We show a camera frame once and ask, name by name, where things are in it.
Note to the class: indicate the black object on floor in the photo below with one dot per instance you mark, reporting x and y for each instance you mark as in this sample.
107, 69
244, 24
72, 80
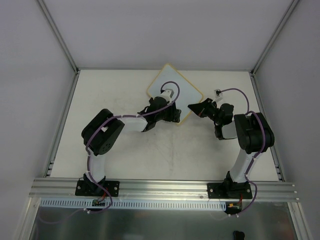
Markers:
239, 235

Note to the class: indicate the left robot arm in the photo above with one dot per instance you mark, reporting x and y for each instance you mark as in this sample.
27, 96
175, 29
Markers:
100, 135

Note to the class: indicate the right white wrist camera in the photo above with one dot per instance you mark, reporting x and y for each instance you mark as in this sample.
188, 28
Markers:
218, 95

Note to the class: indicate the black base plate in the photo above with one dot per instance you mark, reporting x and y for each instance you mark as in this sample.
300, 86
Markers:
234, 190
86, 188

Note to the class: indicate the white slotted cable duct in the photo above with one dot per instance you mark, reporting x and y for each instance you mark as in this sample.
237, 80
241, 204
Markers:
133, 204

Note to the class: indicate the left aluminium frame post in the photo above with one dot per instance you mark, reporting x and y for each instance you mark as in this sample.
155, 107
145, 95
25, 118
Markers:
57, 34

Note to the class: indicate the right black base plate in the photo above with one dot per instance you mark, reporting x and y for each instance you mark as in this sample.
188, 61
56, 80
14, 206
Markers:
234, 190

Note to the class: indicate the left whiteboard stand foot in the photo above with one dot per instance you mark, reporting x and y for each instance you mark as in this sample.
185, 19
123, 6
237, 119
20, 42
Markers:
151, 100

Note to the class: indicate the yellow framed whiteboard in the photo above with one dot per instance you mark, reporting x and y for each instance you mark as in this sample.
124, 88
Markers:
189, 94

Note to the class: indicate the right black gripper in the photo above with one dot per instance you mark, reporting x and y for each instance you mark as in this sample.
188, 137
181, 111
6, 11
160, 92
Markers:
206, 109

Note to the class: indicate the aluminium front rail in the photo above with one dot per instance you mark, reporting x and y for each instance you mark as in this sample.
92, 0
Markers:
176, 190

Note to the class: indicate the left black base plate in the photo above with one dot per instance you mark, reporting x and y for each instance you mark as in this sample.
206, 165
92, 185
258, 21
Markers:
86, 188

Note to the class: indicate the aluminium frame post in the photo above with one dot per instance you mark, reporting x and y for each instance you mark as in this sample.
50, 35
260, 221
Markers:
57, 34
275, 34

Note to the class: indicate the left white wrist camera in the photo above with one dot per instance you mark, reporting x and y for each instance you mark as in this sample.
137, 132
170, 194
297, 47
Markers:
167, 94

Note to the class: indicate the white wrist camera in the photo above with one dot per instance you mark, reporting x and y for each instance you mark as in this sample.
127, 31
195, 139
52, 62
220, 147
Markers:
218, 95
167, 94

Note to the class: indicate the right aluminium frame post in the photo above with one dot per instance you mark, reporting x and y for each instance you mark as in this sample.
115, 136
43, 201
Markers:
275, 34

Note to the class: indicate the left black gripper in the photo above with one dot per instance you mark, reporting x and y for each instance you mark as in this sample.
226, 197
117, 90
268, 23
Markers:
173, 114

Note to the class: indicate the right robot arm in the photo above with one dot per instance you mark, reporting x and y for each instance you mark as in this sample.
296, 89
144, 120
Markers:
254, 137

